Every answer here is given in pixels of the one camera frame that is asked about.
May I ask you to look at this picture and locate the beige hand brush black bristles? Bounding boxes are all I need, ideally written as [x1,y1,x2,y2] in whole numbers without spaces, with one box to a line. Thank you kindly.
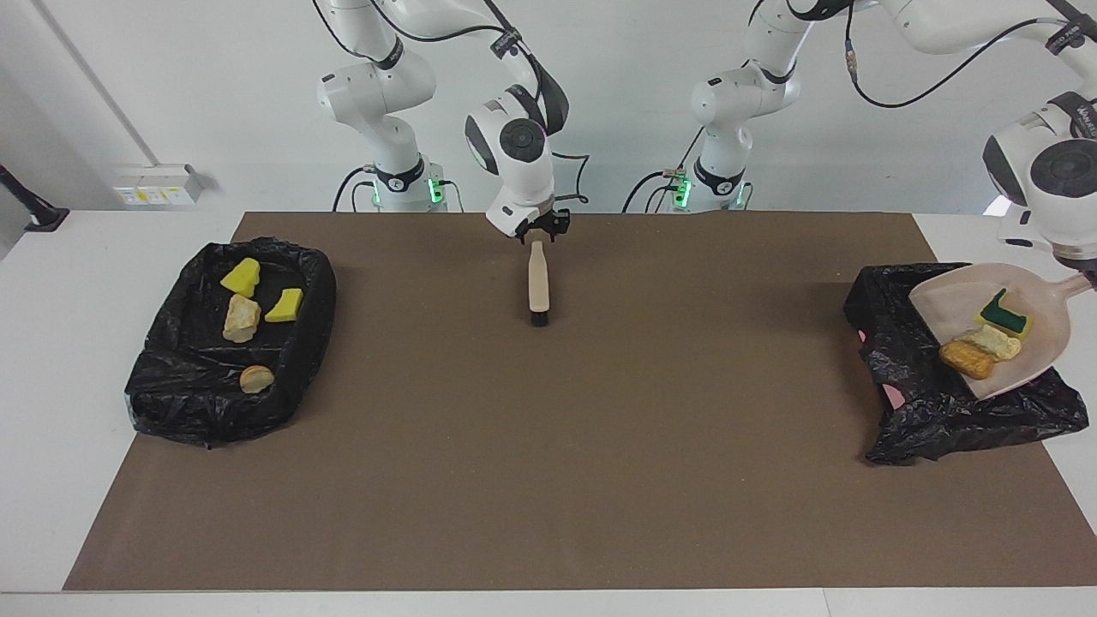
[527,240,551,328]

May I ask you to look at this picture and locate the yellow sponge with green pad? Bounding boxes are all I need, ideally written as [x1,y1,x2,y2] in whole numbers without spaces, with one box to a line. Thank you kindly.
[975,288,1034,337]

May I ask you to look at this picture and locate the beige plastic dustpan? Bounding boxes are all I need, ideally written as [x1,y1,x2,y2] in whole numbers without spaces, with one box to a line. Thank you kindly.
[908,262,1097,401]

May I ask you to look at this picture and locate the brown fried croquette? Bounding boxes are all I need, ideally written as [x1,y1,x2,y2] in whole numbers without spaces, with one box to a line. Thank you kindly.
[939,340,996,380]

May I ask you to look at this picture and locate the small yellow sponge piece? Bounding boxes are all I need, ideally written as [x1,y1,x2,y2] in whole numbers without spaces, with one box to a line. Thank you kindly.
[264,288,304,324]

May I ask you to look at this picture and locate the large yellow sponge piece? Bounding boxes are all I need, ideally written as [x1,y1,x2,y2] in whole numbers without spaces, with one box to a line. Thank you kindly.
[220,257,261,298]

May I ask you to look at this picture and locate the tan bread slice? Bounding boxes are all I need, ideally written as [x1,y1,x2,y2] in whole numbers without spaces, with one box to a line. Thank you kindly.
[223,294,262,344]

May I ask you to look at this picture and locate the pink bin with black bag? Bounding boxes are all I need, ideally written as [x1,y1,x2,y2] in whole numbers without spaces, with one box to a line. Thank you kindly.
[842,262,1089,466]

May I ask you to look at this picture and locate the brown table mat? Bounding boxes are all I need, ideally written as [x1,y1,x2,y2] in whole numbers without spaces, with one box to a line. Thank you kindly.
[63,212,1097,592]

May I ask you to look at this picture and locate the black stand foot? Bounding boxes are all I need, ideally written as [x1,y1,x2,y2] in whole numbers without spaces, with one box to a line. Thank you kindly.
[0,165,71,233]

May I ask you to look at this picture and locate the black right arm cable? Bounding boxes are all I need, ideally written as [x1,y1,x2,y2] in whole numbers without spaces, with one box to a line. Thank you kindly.
[313,0,592,207]

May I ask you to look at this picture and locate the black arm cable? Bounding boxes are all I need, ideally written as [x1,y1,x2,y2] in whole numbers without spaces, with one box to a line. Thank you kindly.
[844,0,1097,111]
[313,0,592,207]

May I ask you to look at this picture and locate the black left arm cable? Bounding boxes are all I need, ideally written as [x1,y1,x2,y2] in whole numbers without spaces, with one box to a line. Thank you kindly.
[844,0,1097,111]

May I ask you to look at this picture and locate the white wall socket box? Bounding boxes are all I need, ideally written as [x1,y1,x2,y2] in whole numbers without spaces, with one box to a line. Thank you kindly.
[111,164,207,207]

